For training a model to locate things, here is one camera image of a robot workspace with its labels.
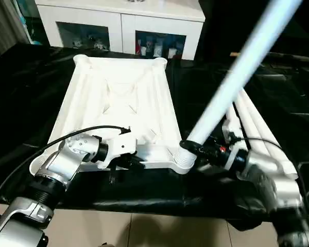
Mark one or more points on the small white jar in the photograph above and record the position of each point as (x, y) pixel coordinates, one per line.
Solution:
(143, 51)

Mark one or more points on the plain white cup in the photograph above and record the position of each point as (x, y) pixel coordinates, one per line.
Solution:
(172, 52)

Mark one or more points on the white plastic table top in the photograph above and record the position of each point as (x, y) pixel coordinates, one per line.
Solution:
(113, 97)

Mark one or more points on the black work mat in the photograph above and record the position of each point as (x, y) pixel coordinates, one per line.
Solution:
(41, 90)

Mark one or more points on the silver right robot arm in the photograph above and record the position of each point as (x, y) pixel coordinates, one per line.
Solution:
(273, 180)

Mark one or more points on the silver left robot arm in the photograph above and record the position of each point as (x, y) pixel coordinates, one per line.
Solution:
(56, 164)

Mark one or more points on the light blue plastic rack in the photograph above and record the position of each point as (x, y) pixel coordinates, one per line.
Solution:
(28, 23)

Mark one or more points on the white patterned cup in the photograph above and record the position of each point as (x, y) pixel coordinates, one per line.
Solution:
(158, 50)

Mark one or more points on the small yellow label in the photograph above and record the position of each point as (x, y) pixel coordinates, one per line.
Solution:
(233, 54)

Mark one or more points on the white sideboard cabinet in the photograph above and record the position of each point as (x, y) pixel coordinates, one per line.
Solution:
(118, 25)

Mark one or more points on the white plastic table leg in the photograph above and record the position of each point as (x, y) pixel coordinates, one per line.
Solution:
(247, 121)
(234, 77)
(233, 118)
(257, 123)

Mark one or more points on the beige curtain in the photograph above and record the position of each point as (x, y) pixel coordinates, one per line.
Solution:
(2, 28)

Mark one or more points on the red bottle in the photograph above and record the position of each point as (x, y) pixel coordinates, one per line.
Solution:
(138, 49)

